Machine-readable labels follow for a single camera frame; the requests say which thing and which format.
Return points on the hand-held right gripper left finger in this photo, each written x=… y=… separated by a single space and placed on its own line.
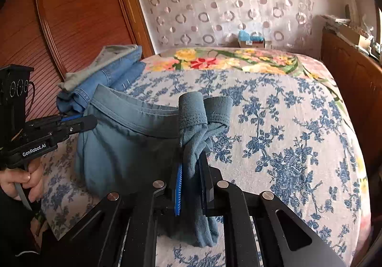
x=178 y=192

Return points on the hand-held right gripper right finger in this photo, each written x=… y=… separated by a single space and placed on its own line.
x=206 y=190

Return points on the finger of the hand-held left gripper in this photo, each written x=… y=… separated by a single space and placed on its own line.
x=82 y=125
x=56 y=120

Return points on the teal pants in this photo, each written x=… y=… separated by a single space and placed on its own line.
x=128 y=150

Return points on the person's left forearm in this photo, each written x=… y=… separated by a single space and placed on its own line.
x=15 y=231

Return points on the folded grey pants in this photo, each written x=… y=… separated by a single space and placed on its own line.
x=98 y=66

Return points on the person's left hand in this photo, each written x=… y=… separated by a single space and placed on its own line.
x=18 y=179

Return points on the folded blue jeans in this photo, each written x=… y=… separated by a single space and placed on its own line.
x=119 y=75

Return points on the blue floral bedsheet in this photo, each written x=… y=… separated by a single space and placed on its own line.
x=283 y=141

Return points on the wooden wardrobe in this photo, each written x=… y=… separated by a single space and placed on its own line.
x=74 y=16

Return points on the blue tissue pack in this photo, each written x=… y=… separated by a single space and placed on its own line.
x=250 y=38

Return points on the wooden cabinet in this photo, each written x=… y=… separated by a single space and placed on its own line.
x=355 y=81

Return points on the pile of papers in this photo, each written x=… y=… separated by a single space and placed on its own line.
x=334 y=21

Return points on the cardboard box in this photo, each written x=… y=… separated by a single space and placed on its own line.
x=356 y=35

